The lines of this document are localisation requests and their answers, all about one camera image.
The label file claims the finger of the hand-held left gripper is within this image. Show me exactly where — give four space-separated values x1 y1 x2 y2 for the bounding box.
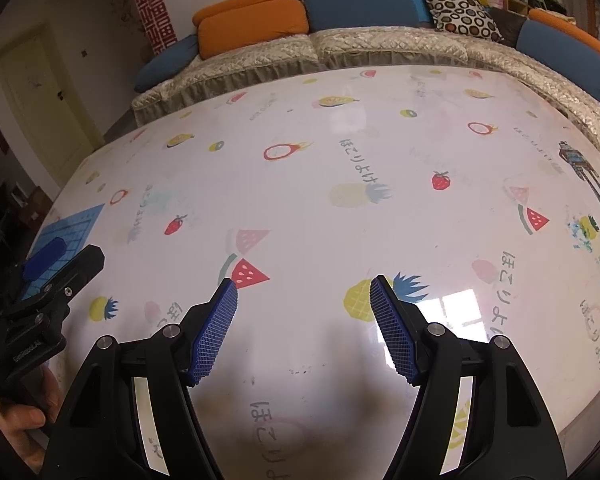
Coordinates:
5 245 106 322
5 238 67 306

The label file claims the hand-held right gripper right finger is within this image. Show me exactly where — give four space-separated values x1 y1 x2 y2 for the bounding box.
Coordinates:
369 274 568 480

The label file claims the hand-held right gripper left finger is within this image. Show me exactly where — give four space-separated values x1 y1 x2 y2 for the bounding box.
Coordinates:
40 276 240 480

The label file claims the person's left hand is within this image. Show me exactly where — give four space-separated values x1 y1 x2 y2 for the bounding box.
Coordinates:
0 365 63 467

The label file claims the blue grid mat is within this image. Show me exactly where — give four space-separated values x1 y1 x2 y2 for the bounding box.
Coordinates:
32 204 106 281

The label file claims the brown cardboard box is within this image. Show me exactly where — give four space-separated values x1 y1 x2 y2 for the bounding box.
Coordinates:
15 185 53 233

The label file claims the fruit print tablecloth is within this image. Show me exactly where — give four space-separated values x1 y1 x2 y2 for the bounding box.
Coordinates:
10 65 600 480

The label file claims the pale yellow door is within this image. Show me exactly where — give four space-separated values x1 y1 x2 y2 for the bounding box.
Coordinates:
0 30 101 191

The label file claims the blue sofa armrest bolster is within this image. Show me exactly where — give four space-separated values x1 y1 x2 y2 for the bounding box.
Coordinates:
515 19 600 106
134 35 201 93

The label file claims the sofa with quilted beige cover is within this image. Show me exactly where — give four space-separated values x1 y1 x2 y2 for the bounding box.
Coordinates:
130 25 600 166

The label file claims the thick orange sofa cushion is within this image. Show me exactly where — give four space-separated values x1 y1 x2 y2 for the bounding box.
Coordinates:
197 0 310 60

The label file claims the flat orange sofa cushion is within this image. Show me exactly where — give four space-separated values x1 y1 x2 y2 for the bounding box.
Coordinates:
192 0 298 26

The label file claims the light blue cushion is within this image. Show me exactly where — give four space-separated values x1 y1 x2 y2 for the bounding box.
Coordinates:
407 0 433 26

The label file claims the thick blue sofa cushion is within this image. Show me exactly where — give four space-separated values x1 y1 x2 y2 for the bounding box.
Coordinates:
305 0 418 33

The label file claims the dark brown pillow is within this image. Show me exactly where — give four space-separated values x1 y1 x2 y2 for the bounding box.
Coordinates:
490 7 528 46

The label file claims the orange armrest cushion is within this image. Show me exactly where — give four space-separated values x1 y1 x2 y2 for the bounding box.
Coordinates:
527 7 600 73

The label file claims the red paper wall hanging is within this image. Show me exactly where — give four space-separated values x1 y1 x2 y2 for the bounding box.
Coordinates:
123 0 177 53

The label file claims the ring patterned throw pillow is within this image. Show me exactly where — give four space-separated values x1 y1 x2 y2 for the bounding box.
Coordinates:
410 0 503 41

